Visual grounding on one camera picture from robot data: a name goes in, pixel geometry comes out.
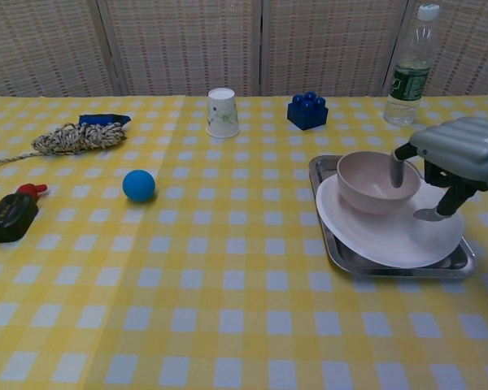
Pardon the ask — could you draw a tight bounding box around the clear plastic water bottle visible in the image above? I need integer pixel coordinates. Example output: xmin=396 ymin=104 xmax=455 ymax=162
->
xmin=383 ymin=3 xmax=440 ymax=127

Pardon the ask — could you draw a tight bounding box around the white paper cup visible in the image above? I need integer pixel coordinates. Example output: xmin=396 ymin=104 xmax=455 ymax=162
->
xmin=205 ymin=87 xmax=242 ymax=139

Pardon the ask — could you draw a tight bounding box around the blue toy building block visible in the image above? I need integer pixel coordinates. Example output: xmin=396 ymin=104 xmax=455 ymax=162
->
xmin=286 ymin=91 xmax=329 ymax=132

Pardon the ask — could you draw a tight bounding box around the black bottle with red cap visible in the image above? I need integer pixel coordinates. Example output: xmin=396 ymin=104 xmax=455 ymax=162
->
xmin=0 ymin=183 xmax=49 ymax=244

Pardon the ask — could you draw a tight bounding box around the white round plate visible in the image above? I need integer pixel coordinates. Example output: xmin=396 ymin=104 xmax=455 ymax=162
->
xmin=316 ymin=175 xmax=465 ymax=269

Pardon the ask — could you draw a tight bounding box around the woven folding screen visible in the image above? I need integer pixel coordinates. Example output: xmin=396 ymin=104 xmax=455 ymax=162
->
xmin=0 ymin=0 xmax=488 ymax=98

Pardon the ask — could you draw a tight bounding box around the blue rope label card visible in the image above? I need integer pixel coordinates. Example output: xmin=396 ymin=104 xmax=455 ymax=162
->
xmin=78 ymin=113 xmax=132 ymax=128

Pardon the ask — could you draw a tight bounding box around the yellow checkered tablecloth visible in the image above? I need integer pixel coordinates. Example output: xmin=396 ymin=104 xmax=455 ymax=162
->
xmin=0 ymin=94 xmax=488 ymax=390

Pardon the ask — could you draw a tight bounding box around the pale pink bowl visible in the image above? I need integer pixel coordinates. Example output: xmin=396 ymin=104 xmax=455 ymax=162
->
xmin=336 ymin=151 xmax=422 ymax=215

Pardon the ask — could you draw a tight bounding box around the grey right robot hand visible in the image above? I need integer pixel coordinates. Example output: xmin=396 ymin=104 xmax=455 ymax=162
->
xmin=390 ymin=116 xmax=488 ymax=222

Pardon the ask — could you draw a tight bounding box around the blue foam ball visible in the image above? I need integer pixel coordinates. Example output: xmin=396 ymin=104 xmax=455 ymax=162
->
xmin=122 ymin=169 xmax=156 ymax=203

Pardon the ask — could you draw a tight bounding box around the steel rectangular tray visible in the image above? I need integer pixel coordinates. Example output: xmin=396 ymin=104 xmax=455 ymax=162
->
xmin=307 ymin=154 xmax=477 ymax=280

